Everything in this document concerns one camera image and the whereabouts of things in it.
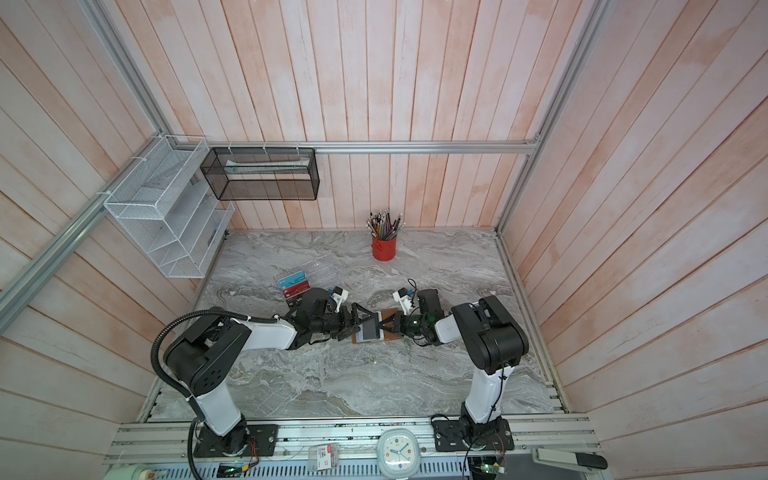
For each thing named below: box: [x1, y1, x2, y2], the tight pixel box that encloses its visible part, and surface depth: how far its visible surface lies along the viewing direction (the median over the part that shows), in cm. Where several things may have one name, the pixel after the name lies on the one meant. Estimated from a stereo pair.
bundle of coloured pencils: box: [366, 208, 406, 241], surface depth 103 cm
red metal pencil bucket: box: [372, 236, 397, 261], surface depth 112 cm
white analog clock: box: [376, 428, 421, 480], surface depth 71 cm
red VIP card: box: [283, 280, 311, 299], surface depth 98 cm
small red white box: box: [308, 443, 339, 472], surface depth 71 cm
